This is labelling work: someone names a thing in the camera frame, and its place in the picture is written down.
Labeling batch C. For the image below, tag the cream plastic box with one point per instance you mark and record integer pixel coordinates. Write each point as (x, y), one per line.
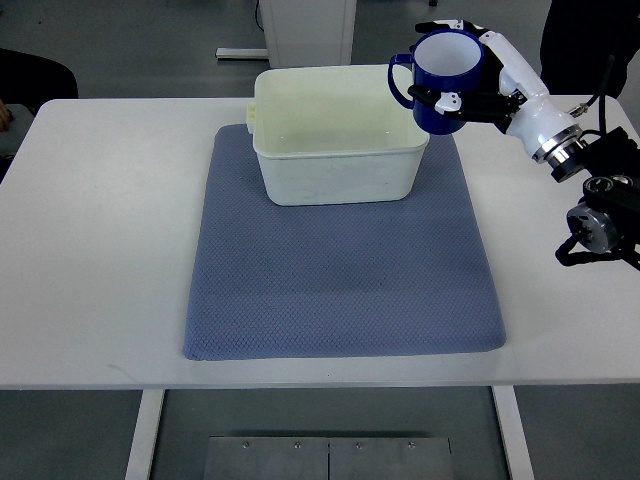
(333, 135)

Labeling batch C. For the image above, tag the white cabinet pedestal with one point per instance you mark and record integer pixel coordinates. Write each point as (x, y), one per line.
(301, 34)

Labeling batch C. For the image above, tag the dark-clothed person in background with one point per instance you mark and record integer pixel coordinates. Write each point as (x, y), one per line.
(579, 37)

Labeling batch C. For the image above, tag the right white table leg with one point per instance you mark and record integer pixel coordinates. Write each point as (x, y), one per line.
(512, 433)

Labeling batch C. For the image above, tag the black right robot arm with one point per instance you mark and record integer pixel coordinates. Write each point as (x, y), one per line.
(604, 225)

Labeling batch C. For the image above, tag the grey metal floor plate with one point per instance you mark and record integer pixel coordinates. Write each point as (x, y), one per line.
(328, 458)

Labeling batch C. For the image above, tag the white table leg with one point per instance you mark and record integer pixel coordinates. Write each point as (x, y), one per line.
(512, 433)
(145, 434)

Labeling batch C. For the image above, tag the blue mug white inside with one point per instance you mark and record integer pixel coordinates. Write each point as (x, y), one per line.
(443, 64)

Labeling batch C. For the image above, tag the left white table leg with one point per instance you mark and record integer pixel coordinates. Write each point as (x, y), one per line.
(145, 434)

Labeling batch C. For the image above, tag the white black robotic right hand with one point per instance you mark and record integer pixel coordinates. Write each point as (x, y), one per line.
(513, 98)

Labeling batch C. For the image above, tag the black chair at left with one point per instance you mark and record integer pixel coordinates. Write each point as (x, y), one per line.
(32, 81)

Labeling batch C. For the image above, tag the blue textured mat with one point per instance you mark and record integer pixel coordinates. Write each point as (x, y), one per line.
(399, 278)

